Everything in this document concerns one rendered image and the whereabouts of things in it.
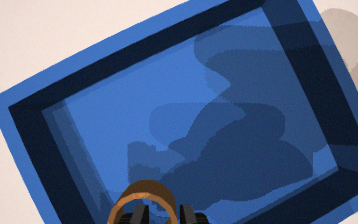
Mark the bronze bushing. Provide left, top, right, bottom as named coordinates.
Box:
left=107, top=180, right=177, bottom=224

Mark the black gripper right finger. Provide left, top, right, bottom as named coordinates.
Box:
left=180, top=205, right=210, bottom=224

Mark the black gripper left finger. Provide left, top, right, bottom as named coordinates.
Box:
left=118, top=205, right=149, bottom=224

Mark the blue shallow tray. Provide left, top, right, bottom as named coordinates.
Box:
left=0, top=0, right=358, bottom=224

